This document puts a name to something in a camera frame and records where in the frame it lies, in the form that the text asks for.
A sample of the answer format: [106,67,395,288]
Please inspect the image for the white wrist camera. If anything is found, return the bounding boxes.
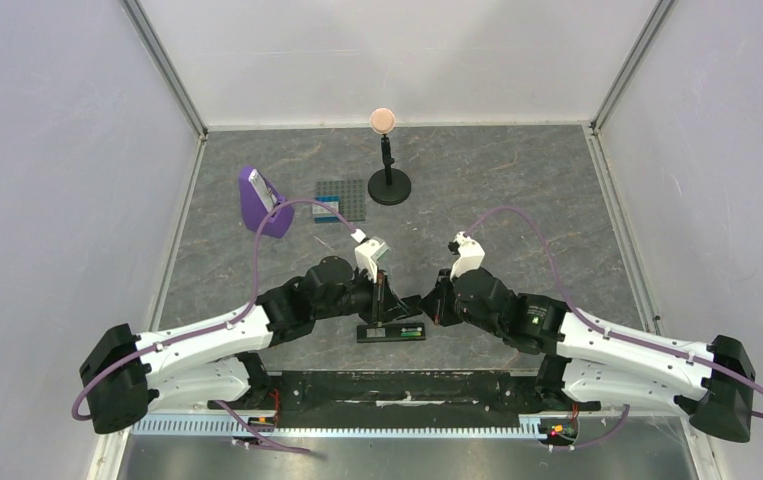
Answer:
[351,229,389,283]
[448,231,485,280]

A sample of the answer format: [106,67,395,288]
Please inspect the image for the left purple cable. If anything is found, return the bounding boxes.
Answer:
[70,198,362,422]

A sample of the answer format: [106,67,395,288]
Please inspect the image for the purple metronome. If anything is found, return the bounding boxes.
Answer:
[238,166,294,239]

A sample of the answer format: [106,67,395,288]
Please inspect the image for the white cable duct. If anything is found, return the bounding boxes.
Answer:
[131,413,564,441]

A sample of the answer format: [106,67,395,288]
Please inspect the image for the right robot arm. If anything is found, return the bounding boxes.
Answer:
[419,268,755,443]

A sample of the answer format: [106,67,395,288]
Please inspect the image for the blue white lego bricks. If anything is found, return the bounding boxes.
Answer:
[312,196,340,224]

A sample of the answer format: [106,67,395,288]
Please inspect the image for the black remote control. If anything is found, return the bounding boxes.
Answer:
[356,322,427,344]

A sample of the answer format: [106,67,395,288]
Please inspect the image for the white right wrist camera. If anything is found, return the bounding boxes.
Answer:
[448,231,485,280]

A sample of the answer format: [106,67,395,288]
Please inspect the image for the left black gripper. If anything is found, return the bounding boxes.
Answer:
[314,265,411,327]

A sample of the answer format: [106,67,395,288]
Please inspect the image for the black base frame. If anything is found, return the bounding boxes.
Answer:
[230,370,601,429]

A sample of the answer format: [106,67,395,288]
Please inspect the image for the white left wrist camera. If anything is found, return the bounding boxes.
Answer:
[351,229,389,283]

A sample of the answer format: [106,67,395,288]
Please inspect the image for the black stand with pink ball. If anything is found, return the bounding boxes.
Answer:
[367,108,412,206]

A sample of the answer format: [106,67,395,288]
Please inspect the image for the grey lego baseplate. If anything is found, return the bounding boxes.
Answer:
[314,179,367,222]

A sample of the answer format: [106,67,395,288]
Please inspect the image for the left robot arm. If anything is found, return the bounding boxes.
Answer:
[72,256,421,434]

